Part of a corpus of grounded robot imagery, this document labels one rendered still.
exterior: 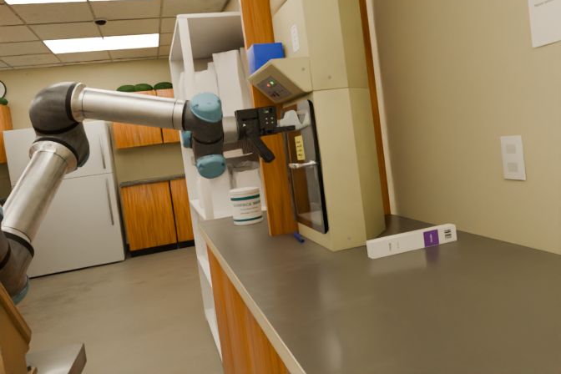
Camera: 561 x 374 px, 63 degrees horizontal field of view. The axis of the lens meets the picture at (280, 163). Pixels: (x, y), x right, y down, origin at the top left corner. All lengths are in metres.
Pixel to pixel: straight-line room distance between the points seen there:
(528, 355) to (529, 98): 0.69
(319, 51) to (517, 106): 0.54
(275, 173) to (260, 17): 0.56
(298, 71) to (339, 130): 0.21
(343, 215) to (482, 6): 0.69
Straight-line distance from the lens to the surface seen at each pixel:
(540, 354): 0.79
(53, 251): 6.34
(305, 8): 1.38
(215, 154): 1.18
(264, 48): 1.54
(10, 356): 0.87
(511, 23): 1.33
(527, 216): 1.35
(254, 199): 1.99
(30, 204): 1.16
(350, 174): 1.37
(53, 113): 1.23
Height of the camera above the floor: 1.28
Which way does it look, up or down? 3 degrees down
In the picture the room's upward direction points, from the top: 7 degrees counter-clockwise
